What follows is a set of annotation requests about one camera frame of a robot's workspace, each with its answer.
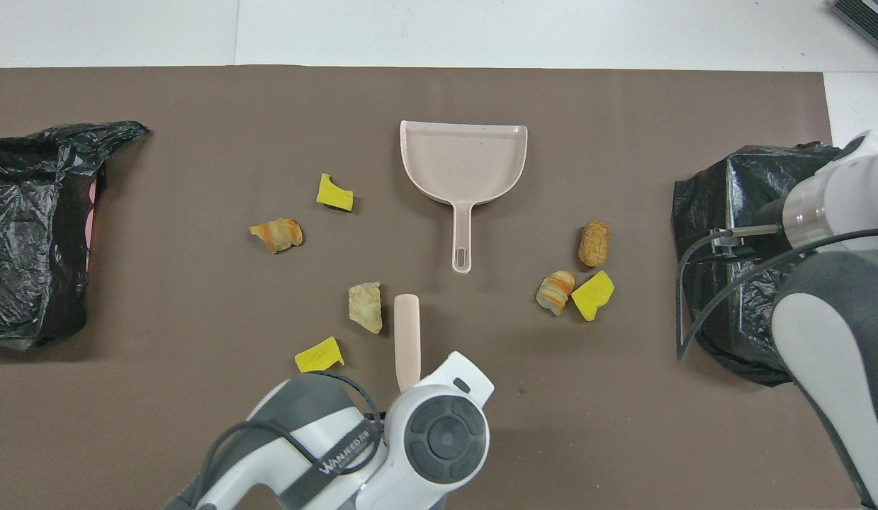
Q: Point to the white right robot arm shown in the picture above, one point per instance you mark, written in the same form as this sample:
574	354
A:
835	354

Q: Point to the orange striped bread piece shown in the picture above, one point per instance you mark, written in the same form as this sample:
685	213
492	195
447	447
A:
279	235
554	292

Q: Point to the pink bin with black bag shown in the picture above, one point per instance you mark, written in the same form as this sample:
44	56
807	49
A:
27	191

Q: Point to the notched yellow sponge piece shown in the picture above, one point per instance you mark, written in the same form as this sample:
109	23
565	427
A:
318	356

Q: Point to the brown table mat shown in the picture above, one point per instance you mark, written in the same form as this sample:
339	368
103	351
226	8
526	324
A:
198	283

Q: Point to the beige plastic dustpan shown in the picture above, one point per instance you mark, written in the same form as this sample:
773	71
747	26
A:
463	163

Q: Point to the grey ribbed device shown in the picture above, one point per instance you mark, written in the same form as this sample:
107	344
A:
871	14

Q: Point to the small yellow sponge piece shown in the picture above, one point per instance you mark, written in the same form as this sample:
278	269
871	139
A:
334	195

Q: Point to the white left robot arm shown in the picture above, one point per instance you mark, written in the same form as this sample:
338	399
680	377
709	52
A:
438	439

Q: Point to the beige hand brush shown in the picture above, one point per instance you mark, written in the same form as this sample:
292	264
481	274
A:
406	333

